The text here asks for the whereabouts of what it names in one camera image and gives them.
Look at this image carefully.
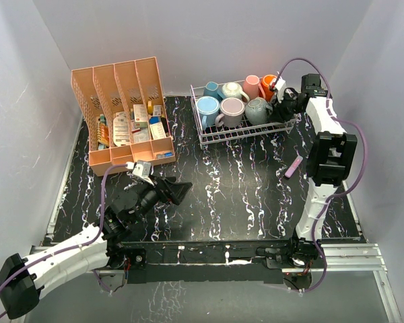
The white mug blue handle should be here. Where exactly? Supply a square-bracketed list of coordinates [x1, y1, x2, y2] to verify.
[203, 81, 222, 102]

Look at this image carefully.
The light blue mug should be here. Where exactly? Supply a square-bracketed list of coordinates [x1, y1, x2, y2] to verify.
[196, 96, 220, 131]

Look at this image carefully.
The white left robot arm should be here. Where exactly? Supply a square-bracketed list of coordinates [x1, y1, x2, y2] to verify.
[0, 176, 193, 320]

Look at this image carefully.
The cream speckled mug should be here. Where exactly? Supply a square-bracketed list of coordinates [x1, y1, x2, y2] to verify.
[219, 82, 250, 102]

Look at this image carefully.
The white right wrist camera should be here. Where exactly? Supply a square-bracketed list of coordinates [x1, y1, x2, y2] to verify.
[269, 77, 286, 103]

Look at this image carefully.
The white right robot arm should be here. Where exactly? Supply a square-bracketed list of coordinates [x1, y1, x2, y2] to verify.
[272, 73, 358, 267]

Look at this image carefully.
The white blister pack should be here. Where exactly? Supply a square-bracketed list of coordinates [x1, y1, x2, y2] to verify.
[112, 112, 131, 147]

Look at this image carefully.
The lavender wide mug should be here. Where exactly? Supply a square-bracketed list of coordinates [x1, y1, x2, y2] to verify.
[215, 98, 245, 128]

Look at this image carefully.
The yellow small box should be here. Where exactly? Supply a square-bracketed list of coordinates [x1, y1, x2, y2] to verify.
[147, 100, 154, 115]

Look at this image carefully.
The white wire dish rack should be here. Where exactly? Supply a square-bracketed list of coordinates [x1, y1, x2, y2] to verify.
[190, 85, 298, 148]

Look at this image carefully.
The pink mug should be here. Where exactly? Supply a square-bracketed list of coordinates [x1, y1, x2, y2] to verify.
[242, 75, 265, 100]

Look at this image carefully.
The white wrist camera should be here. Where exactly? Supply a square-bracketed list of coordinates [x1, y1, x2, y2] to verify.
[269, 77, 286, 103]
[125, 160, 154, 186]

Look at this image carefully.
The white red medicine box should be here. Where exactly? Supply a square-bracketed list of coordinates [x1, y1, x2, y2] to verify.
[133, 104, 148, 125]

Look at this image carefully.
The orange mug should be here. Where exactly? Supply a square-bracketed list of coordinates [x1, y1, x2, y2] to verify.
[261, 74, 277, 102]

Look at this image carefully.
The orange medicine box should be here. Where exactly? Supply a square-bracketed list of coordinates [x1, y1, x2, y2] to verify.
[97, 122, 109, 147]

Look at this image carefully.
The dark grey-green mug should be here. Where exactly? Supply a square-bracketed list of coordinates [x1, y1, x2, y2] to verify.
[245, 97, 273, 126]

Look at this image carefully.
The blue round container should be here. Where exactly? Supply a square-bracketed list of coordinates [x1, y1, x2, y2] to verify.
[149, 116, 161, 124]

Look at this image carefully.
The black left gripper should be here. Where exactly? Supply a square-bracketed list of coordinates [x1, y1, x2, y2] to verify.
[130, 174, 191, 225]

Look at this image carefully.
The peach plastic file organizer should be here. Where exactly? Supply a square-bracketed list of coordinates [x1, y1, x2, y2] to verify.
[71, 57, 176, 176]

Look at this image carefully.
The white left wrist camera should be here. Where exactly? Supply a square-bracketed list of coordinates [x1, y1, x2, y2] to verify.
[125, 160, 154, 186]

